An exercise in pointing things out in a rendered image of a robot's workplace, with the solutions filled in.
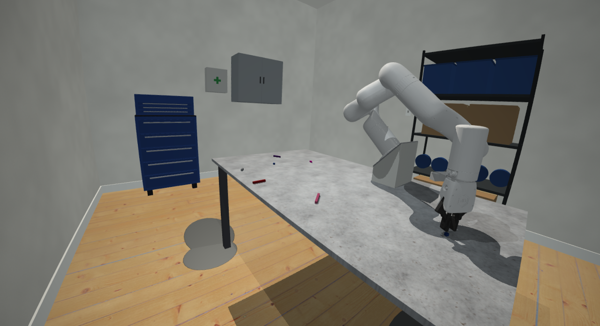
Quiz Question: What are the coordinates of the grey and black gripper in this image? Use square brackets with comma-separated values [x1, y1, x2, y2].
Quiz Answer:
[435, 176, 477, 232]

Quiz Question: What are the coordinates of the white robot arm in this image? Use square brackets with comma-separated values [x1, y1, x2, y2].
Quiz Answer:
[343, 62, 489, 182]

